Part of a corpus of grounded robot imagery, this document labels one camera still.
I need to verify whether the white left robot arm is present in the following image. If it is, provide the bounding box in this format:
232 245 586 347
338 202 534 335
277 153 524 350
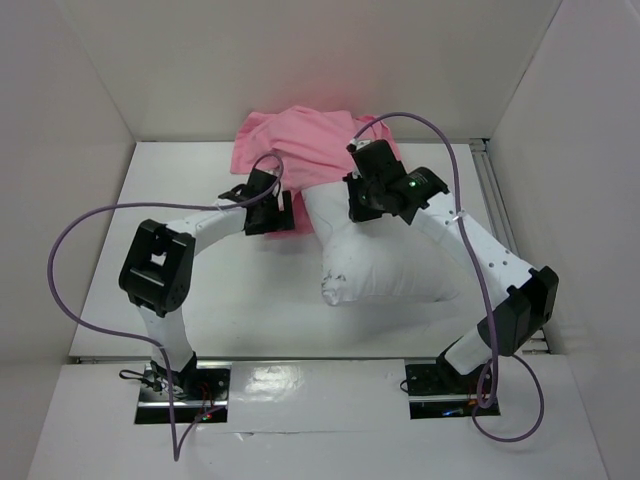
119 169 295 399

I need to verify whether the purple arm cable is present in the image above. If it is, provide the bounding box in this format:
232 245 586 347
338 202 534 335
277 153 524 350
346 111 547 443
46 152 285 462

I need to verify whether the pink satin pillowcase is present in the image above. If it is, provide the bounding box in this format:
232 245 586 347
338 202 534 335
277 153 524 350
230 106 375 237

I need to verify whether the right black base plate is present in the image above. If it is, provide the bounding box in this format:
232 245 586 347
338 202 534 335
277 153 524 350
399 361 492 420

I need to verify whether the white pillow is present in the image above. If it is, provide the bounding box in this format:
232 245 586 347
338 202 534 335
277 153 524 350
302 182 478 307

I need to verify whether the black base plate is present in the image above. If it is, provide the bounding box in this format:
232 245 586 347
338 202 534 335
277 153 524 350
118 362 231 425
399 361 492 420

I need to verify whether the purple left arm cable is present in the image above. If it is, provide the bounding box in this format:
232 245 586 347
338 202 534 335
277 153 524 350
46 152 285 462

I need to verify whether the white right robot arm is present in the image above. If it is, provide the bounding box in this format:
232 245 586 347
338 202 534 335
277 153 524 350
344 140 559 392

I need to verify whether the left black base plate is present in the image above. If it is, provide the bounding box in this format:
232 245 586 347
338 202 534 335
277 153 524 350
118 362 231 425

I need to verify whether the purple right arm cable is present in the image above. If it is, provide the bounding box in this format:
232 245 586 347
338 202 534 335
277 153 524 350
346 111 547 443

